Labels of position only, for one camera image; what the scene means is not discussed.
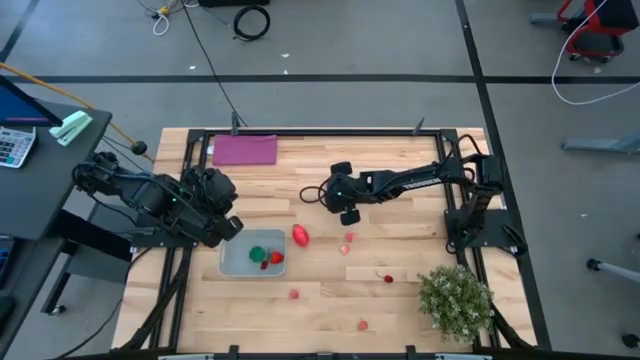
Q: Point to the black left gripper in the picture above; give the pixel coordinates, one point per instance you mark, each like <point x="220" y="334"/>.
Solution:
<point x="212" y="200"/>

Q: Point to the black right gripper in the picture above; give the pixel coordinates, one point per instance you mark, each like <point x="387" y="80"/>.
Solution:
<point x="347" y="192"/>

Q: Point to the small pink produce piece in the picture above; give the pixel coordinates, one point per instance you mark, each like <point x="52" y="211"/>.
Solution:
<point x="344" y="248"/>
<point x="350" y="237"/>

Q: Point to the white plastic bin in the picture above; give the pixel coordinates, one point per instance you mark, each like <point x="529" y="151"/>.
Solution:
<point x="235" y="255"/>

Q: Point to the green round produce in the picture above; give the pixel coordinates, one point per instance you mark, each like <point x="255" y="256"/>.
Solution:
<point x="257" y="254"/>

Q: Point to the bright red strawberry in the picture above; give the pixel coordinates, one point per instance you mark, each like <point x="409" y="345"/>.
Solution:
<point x="276" y="257"/>

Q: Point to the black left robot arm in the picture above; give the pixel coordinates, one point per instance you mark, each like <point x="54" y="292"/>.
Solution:
<point x="145" y="192"/>

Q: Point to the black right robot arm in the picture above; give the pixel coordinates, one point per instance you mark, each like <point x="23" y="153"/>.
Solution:
<point x="415" y="182"/>

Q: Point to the purple folded cloth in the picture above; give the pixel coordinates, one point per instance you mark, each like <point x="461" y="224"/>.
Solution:
<point x="244" y="149"/>

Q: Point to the large oblong red fruit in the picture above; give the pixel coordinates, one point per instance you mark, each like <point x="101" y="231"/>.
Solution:
<point x="300" y="235"/>

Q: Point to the black round knob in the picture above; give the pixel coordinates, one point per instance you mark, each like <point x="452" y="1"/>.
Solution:
<point x="139" y="147"/>

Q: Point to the dark red cherry with stem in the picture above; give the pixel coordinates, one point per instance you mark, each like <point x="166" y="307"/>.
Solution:
<point x="388" y="279"/>

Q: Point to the pink candy lower left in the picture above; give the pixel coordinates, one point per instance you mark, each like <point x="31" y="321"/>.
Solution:
<point x="294" y="294"/>

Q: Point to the pink candy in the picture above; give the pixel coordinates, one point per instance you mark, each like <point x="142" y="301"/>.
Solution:
<point x="294" y="294"/>
<point x="362" y="325"/>

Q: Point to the pink candy bottom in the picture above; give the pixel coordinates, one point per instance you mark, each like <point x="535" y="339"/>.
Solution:
<point x="362" y="325"/>

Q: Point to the potted green plant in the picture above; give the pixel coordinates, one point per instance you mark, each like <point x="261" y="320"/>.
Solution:
<point x="455" y="304"/>

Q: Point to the mint green stapler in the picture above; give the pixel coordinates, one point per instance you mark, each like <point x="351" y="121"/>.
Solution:
<point x="71" y="127"/>

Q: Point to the black office desk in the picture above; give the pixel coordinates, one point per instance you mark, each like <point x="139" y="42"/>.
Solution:
<point x="45" y="200"/>

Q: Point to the white desk calculator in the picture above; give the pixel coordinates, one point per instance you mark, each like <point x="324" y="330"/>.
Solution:
<point x="15" y="146"/>

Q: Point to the computer monitor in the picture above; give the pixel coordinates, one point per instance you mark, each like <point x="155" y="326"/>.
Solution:
<point x="20" y="107"/>

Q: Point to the grey stand foot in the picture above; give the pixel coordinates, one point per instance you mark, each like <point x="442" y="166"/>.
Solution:
<point x="600" y="145"/>

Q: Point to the grey pole with black tip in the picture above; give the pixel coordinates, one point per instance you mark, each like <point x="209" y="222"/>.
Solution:
<point x="615" y="270"/>

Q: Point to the red and black cart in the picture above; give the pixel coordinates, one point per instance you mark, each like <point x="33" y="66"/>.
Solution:
<point x="595" y="50"/>

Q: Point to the black caster wheel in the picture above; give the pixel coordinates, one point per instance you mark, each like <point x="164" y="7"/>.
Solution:
<point x="631" y="341"/>

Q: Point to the black metal table frame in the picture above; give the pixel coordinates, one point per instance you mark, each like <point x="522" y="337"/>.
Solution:
<point x="300" y="132"/>

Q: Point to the black camera mast clamp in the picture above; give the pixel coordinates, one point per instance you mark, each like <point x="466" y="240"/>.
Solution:
<point x="235" y="124"/>
<point x="419" y="127"/>

